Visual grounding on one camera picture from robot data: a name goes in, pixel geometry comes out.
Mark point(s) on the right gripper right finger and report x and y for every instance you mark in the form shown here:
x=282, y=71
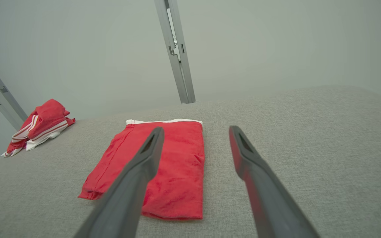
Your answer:
x=270, y=205

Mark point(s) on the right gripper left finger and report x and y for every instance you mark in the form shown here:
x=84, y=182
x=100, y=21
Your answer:
x=127, y=198

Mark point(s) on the red shorts with white trim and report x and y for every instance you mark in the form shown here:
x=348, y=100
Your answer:
x=184, y=158

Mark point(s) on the red jersey with white sleeves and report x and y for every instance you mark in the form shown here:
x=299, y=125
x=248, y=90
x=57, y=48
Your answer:
x=48, y=112

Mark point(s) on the grey fabric sofa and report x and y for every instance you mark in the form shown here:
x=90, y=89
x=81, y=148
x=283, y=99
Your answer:
x=326, y=148

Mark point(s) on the grey partition post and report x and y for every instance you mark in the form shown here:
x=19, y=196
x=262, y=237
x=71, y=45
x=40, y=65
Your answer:
x=181, y=72
x=2, y=97

